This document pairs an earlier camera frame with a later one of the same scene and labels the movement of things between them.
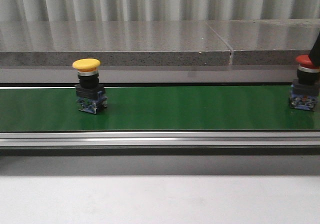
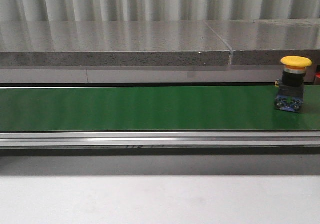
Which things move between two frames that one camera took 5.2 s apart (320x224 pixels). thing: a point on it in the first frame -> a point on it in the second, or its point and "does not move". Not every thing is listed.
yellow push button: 90,94 -> 289,94
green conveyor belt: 155,108 does not move
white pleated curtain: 118,2 does not move
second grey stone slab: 268,42 does not move
